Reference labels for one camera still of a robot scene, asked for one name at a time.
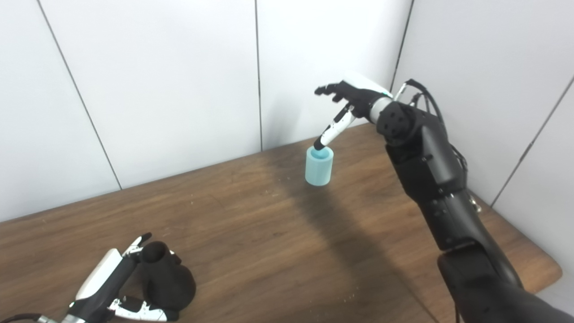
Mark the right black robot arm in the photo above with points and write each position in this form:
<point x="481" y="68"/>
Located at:
<point x="430" y="166"/>

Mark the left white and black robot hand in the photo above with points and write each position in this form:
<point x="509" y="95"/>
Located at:
<point x="105" y="280"/>

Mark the black nozzle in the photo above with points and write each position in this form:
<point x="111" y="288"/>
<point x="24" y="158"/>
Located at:
<point x="168" y="282"/>

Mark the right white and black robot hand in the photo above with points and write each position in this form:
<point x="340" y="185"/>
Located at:
<point x="361" y="96"/>

